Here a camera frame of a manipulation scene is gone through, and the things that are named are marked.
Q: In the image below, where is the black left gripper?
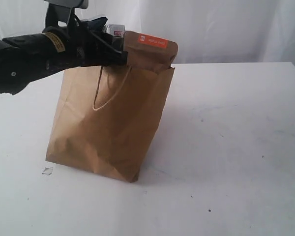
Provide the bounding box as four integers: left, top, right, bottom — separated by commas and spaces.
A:
63, 15, 128, 68

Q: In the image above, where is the small blue white packet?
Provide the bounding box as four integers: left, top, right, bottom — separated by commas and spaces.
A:
105, 24, 125, 38

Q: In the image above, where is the spaghetti package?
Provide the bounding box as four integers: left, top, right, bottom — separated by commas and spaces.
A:
86, 15, 108, 31

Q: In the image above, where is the brown kraft pouch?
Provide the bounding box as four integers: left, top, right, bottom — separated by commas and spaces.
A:
123, 31, 178, 73

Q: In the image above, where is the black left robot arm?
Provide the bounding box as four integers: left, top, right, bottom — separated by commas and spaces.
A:
0, 16, 128, 95

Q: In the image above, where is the brown paper bag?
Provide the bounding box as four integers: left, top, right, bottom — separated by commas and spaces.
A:
46, 66, 175, 182

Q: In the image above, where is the small clear plastic scrap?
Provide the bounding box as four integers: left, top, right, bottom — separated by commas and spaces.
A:
42, 167, 53, 176

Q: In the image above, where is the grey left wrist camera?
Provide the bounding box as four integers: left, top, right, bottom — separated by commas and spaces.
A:
45, 0, 89, 27

